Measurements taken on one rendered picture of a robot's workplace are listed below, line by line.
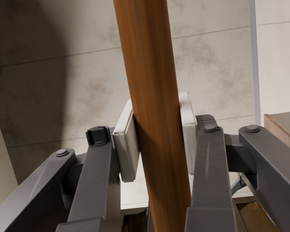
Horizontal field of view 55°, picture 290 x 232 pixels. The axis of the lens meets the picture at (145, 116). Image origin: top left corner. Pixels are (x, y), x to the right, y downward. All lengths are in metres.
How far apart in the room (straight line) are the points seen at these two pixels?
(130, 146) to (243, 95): 3.94
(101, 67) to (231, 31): 1.80
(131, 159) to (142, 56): 0.06
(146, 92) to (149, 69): 0.01
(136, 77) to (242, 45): 3.82
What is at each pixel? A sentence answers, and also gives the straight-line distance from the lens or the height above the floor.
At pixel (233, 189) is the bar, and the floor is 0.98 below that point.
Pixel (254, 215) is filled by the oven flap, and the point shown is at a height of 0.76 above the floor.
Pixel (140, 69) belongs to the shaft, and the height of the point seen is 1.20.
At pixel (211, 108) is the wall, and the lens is 4.02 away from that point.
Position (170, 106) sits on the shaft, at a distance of 0.17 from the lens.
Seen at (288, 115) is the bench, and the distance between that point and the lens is 2.06.
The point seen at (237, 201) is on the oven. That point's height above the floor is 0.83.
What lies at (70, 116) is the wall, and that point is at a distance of 4.22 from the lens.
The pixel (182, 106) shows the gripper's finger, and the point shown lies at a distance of 0.17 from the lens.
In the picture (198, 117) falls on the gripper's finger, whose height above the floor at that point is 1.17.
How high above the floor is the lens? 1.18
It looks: 6 degrees up
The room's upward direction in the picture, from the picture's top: 98 degrees counter-clockwise
